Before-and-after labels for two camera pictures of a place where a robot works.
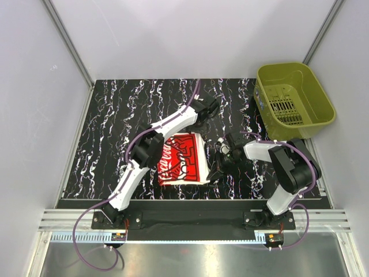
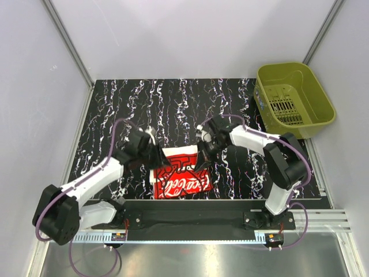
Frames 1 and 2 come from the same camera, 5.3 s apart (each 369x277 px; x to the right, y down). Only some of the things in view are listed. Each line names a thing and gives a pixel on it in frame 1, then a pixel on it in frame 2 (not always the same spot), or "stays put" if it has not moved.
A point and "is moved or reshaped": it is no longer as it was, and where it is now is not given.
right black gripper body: (223, 161) to (210, 150)
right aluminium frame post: (328, 21) stays put
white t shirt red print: (183, 160) is moved or reshaped
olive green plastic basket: (290, 103) stays put
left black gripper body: (199, 124) to (151, 158)
